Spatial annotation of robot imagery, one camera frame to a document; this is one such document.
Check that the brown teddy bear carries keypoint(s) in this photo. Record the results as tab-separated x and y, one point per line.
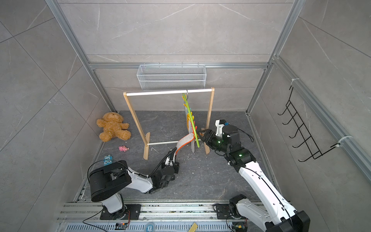
113	127

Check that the wooden clothes rack frame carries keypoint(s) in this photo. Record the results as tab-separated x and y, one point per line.
159	129

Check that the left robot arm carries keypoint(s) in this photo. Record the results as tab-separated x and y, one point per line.
106	182

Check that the white wire mesh basket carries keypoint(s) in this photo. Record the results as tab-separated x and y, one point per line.
172	77

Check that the teal robot toy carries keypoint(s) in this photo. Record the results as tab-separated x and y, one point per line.
108	160

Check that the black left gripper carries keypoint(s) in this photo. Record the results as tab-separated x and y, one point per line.
177	167

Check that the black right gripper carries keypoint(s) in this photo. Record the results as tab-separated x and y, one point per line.
210	134

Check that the green round clip hanger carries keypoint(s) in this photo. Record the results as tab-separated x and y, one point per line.
190	118

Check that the grey striped insole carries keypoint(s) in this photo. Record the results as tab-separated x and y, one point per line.
193	143

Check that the pink pig toy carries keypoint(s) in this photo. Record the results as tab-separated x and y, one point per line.
123	148

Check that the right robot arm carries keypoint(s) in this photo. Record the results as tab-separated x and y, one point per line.
278	215

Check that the grey felt orange-edged insole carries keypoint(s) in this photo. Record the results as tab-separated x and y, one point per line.
184	141

